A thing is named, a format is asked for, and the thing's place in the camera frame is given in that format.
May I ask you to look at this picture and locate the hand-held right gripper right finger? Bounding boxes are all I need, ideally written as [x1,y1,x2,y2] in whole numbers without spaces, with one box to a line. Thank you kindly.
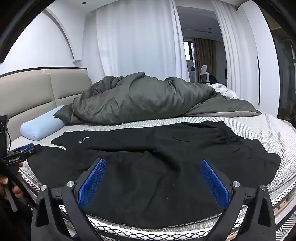
[200,159,277,241]

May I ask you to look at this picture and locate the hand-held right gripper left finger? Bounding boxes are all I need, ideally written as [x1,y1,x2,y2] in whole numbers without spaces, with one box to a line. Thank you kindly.
[31,158,107,241]

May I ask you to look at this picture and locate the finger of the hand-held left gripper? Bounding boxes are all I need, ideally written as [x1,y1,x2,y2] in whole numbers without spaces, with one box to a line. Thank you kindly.
[22,145,42,160]
[9,143,35,154]

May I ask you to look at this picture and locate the black pants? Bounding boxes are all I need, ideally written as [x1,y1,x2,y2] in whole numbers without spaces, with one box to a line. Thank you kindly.
[27,120,282,229]

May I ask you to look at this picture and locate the person's left hand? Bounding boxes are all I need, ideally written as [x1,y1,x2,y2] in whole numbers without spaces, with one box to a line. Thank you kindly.
[0,176,23,198]

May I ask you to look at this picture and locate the light blue pillow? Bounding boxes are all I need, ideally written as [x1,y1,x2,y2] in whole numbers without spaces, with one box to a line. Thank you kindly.
[20,105,66,141]

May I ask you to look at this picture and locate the beige padded headboard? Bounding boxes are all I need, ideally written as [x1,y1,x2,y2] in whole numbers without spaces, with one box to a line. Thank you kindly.
[0,67,93,149]

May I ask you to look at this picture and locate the hexagon patterned bed mattress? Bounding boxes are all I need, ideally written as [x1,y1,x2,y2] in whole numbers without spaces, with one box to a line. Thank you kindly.
[7,111,296,241]

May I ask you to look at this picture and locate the white crumpled cloth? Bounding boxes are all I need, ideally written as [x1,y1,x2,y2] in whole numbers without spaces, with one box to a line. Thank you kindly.
[209,83,238,99]

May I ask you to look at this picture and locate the grey duvet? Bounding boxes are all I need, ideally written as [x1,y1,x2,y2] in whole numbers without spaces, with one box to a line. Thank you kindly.
[53,72,262,124]

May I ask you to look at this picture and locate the white office chair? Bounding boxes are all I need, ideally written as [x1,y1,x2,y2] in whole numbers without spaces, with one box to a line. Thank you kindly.
[200,65,211,84]

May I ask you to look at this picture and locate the brown curtain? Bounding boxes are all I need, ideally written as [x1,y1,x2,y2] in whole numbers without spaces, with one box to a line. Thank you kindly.
[193,37,218,84]

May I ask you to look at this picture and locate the window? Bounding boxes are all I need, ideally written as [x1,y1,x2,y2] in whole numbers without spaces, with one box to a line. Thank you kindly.
[184,41,196,82]

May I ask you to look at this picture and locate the narrow white curtain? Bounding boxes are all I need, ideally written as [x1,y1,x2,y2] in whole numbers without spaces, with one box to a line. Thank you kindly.
[213,0,259,100]

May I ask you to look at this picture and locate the white wardrobe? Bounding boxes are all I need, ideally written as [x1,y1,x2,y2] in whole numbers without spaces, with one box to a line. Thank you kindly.
[236,5,280,116]

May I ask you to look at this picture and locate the wide white curtain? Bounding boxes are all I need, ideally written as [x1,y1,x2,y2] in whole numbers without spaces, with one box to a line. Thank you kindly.
[96,0,190,81]

